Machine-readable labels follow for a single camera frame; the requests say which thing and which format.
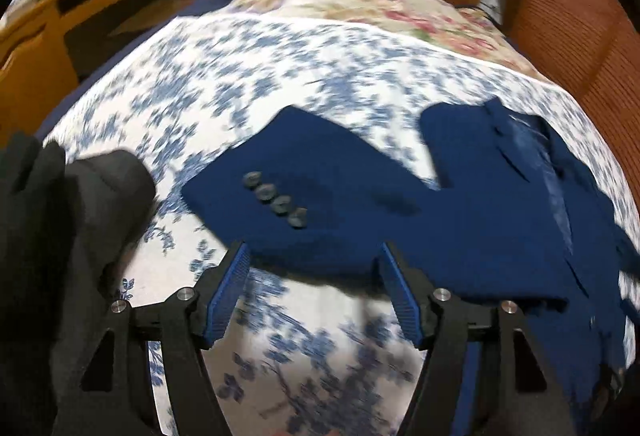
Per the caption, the navy blue suit jacket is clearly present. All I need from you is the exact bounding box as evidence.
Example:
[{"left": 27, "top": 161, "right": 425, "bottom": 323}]
[{"left": 181, "top": 99, "right": 639, "bottom": 430}]

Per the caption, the black garment pile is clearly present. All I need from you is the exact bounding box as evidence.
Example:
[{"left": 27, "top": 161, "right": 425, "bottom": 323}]
[{"left": 1, "top": 133, "right": 156, "bottom": 435}]

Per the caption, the blue floral white bedsheet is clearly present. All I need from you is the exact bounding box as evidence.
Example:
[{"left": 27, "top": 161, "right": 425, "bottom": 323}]
[{"left": 42, "top": 11, "right": 639, "bottom": 435}]

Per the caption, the wooden desk with cabinets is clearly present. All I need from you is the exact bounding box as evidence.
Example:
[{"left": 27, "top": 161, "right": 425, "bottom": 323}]
[{"left": 0, "top": 0, "right": 208, "bottom": 137}]

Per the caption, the louvered wooden wardrobe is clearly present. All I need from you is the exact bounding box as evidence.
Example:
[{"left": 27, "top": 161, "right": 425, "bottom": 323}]
[{"left": 504, "top": 0, "right": 639, "bottom": 188}]

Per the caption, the pink floral quilt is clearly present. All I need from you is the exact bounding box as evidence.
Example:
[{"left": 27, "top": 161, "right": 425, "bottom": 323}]
[{"left": 230, "top": 0, "right": 544, "bottom": 80}]

